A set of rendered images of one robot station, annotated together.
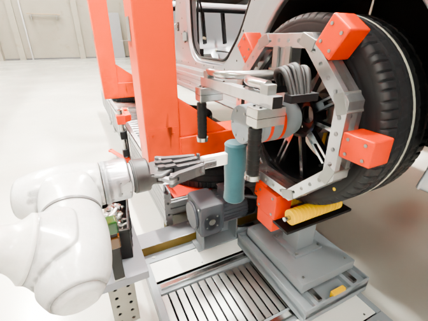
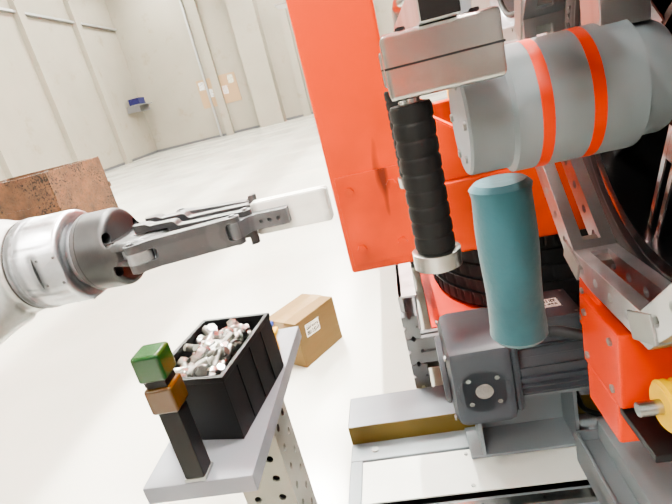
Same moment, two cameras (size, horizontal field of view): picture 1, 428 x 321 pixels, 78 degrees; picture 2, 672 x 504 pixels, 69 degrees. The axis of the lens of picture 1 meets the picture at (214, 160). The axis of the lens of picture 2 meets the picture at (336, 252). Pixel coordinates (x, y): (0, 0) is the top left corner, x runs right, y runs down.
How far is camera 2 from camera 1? 0.42 m
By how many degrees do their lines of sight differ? 34
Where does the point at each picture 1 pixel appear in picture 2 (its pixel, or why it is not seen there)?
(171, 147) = (389, 213)
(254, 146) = (409, 159)
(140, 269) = (240, 467)
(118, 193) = (36, 283)
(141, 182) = (84, 261)
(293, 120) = (636, 76)
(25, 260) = not seen: outside the picture
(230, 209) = (538, 365)
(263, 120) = (410, 67)
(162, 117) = (361, 148)
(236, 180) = (507, 284)
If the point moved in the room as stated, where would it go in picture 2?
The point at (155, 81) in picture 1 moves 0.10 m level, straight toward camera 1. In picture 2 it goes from (335, 72) to (317, 76)
